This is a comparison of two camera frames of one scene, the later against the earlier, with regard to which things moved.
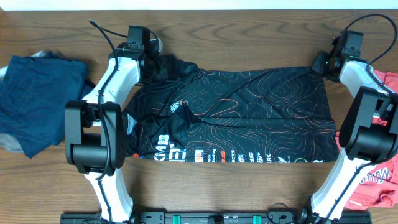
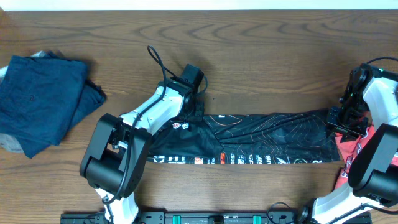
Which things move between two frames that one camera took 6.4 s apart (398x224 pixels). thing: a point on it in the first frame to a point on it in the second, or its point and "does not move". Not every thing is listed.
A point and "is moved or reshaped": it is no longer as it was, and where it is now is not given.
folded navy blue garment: x=33 y=93 does not move
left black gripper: x=158 y=72 to x=199 y=110
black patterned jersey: x=191 y=112 is moved or reshaped
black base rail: x=219 y=217 does not move
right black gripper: x=316 y=65 to x=334 y=124
